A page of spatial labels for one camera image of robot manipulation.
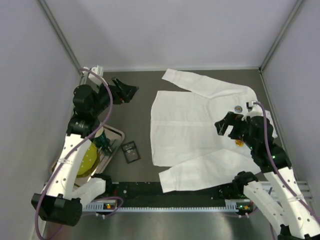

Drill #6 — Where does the yellow sunflower brooch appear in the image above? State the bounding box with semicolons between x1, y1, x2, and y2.
235;139;244;147

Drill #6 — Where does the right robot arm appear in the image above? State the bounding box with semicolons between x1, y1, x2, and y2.
214;111;320;240

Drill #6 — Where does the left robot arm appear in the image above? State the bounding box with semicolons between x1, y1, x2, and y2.
31;77;139;226

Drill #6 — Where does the blue round brooch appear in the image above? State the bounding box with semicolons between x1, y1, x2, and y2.
234;105;243;113

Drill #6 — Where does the silver metal tray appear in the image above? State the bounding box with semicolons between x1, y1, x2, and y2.
51;124;126;181

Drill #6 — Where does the green paper cup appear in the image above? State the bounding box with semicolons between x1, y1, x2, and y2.
94;127;110;153

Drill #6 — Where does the white button-up shirt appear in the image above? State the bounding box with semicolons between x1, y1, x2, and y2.
150;68;279;194

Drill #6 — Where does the small black box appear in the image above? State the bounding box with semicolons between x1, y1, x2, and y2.
121;141;141;164

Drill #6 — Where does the green polka dot plate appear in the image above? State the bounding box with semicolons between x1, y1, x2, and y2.
76;143;100;178

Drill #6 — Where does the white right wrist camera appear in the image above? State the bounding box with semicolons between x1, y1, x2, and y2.
242;100;265;121

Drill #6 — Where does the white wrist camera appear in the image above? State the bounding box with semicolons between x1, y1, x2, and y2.
242;100;265;121
82;65;104;86

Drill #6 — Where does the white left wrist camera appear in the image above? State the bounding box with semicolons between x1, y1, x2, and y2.
82;65;104;86

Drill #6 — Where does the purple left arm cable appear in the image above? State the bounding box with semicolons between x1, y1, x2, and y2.
34;67;124;240

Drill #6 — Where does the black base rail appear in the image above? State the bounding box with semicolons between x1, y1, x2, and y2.
97;182;246;208

